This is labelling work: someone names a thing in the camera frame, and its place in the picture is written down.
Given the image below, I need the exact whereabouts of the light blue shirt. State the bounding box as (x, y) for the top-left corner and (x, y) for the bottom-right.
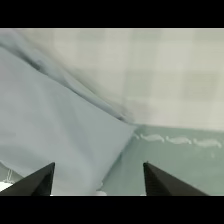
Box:
(0, 30), (138, 197)

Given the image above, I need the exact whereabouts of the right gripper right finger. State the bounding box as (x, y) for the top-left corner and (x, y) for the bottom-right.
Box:
(142, 161), (208, 197)

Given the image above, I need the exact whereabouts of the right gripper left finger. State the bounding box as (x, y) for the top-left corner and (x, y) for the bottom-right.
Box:
(0, 162), (56, 197)

